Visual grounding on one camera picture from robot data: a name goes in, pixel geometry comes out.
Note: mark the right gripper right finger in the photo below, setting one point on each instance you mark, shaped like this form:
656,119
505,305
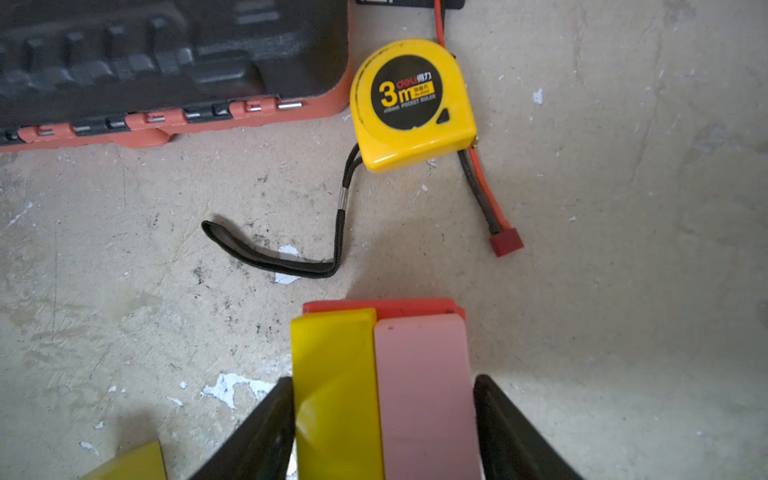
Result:
510,446

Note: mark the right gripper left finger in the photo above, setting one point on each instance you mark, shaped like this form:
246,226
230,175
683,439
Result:
260,448

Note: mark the light pink block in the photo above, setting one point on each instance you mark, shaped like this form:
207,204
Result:
427,412

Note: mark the yellow rectangular block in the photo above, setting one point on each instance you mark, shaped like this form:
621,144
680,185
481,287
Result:
337,419

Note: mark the lime cube block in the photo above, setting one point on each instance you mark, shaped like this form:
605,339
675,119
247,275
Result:
144,463

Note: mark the red block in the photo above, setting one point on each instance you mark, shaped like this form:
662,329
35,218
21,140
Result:
389,308

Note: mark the yellow tape measure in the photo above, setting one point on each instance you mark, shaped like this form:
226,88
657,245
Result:
409,104

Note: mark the black tool case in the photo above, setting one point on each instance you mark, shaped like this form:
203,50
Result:
137,73

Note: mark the small black bit holder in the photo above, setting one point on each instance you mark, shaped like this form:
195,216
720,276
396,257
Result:
428,4

